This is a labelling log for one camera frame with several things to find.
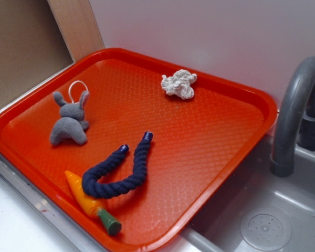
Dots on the grey toy sink basin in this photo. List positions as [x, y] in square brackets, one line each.
[255, 210]

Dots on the orange toy carrot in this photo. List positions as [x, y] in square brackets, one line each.
[92, 207]

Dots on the crumpled white paper ball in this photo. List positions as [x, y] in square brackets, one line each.
[180, 84]

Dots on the grey plastic faucet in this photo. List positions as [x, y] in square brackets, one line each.
[296, 120]

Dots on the orange plastic tray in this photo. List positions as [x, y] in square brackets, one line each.
[196, 144]

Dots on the grey plush bunny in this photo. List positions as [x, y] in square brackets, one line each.
[72, 124]

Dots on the wooden board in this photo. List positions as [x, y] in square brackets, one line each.
[78, 27]

